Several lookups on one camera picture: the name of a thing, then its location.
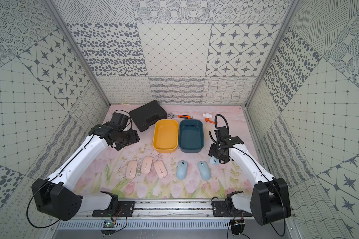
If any pink mouse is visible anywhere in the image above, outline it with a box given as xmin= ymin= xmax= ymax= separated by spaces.
xmin=141 ymin=156 xmax=153 ymax=174
xmin=154 ymin=160 xmax=168 ymax=178
xmin=126 ymin=160 xmax=138 ymax=179

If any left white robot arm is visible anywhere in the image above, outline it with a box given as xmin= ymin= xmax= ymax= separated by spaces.
xmin=32 ymin=123 xmax=140 ymax=221

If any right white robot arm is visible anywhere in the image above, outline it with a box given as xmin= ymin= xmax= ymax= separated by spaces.
xmin=209 ymin=136 xmax=291 ymax=225

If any teal storage box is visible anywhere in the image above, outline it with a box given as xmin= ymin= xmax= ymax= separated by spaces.
xmin=179 ymin=119 xmax=204 ymax=153

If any yellow storage box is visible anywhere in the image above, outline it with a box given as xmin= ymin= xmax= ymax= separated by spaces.
xmin=153 ymin=119 xmax=179 ymax=153

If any black plastic tool case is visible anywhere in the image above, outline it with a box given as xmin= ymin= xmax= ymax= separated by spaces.
xmin=129 ymin=100 xmax=168 ymax=132

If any white orange pipe valve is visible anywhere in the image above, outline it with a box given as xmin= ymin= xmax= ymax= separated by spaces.
xmin=202 ymin=113 xmax=215 ymax=124

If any floral pink table mat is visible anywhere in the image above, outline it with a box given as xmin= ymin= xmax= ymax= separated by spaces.
xmin=74 ymin=122 xmax=252 ymax=199

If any right black controller board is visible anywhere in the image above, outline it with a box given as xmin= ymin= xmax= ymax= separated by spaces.
xmin=230 ymin=219 xmax=245 ymax=235

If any green circuit board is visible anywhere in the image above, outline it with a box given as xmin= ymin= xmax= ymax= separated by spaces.
xmin=103 ymin=221 xmax=115 ymax=228

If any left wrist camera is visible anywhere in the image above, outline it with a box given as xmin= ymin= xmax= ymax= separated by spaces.
xmin=110 ymin=112 xmax=130 ymax=130

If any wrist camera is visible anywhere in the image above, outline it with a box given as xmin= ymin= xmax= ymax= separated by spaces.
xmin=110 ymin=112 xmax=130 ymax=130
xmin=215 ymin=126 xmax=231 ymax=146

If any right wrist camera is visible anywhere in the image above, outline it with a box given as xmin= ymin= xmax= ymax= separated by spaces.
xmin=215 ymin=126 xmax=231 ymax=146

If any orange handled adjustable wrench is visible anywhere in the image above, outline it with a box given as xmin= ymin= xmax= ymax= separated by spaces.
xmin=167 ymin=113 xmax=193 ymax=120

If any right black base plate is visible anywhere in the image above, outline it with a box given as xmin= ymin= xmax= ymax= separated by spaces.
xmin=210 ymin=198 xmax=252 ymax=218

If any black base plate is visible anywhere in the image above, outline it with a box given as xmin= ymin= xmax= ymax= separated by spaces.
xmin=210 ymin=198 xmax=252 ymax=218
xmin=92 ymin=201 xmax=136 ymax=218

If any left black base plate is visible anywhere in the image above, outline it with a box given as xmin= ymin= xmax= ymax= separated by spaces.
xmin=92 ymin=201 xmax=136 ymax=218

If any aluminium mounting rail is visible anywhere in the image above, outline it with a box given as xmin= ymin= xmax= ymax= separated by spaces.
xmin=41 ymin=199 xmax=302 ymax=239

